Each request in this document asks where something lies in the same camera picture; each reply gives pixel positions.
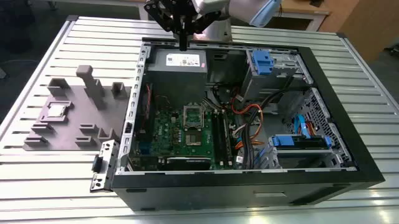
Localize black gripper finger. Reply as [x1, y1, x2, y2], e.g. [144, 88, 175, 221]
[144, 0, 186, 51]
[183, 11, 227, 51]

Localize silver square CPU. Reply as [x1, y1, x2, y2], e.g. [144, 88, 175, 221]
[47, 105, 68, 117]

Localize blue plastic disk carrier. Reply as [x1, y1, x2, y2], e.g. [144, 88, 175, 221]
[252, 49, 275, 76]

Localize grey power supply unit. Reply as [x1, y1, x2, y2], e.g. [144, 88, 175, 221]
[144, 48, 210, 110]

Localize black round cooler fan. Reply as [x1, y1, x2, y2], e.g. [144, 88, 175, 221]
[212, 83, 234, 106]

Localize wooden desk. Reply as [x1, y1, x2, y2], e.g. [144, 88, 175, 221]
[279, 0, 332, 32]

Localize grey metal drive cage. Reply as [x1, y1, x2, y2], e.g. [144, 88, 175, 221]
[242, 48, 314, 103]

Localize metal socket cover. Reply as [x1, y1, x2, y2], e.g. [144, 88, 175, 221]
[182, 104, 207, 130]

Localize black office chair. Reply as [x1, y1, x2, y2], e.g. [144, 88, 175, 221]
[0, 0, 38, 56]

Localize green motherboard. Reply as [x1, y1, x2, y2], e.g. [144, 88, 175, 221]
[130, 108, 240, 171]

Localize wooden cabinet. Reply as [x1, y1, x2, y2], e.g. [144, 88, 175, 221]
[318, 0, 396, 63]

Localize grey parts rack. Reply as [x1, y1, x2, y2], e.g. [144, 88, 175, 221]
[22, 64, 134, 152]

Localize black RAM slot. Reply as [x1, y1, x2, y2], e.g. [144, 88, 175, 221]
[220, 109, 235, 168]
[211, 109, 224, 168]

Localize hard disk in blue carrier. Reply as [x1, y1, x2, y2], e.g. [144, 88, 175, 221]
[268, 134, 332, 150]

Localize blue VGA port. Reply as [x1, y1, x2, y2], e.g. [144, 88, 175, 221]
[139, 142, 152, 156]

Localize black graphics card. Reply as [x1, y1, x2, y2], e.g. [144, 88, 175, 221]
[158, 155, 212, 171]

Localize black chair base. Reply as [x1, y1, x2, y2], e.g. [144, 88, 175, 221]
[384, 41, 399, 57]

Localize grey metal disk bay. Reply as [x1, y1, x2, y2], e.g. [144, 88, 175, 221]
[264, 134, 356, 170]

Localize black PC case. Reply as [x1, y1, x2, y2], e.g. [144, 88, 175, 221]
[111, 36, 386, 212]

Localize yellow black power wires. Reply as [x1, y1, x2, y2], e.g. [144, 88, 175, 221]
[202, 97, 226, 111]

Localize orange wire bundle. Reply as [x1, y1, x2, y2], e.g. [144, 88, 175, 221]
[230, 104, 266, 150]

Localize blue flat data cable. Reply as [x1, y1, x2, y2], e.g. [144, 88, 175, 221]
[292, 113, 314, 139]

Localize grey metal retainer bracket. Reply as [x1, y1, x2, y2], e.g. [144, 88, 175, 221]
[90, 139, 119, 193]

